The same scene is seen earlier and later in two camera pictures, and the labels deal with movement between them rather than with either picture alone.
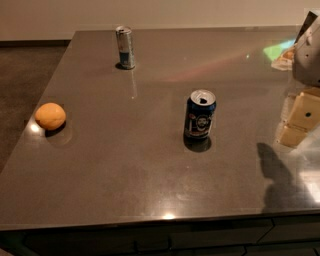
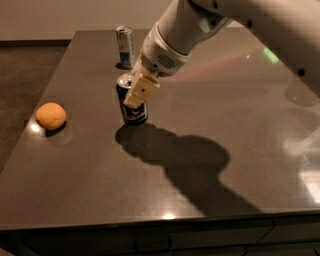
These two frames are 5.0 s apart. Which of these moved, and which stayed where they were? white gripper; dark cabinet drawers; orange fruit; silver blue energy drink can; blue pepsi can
Moved: white gripper; blue pepsi can
Stayed: dark cabinet drawers; orange fruit; silver blue energy drink can
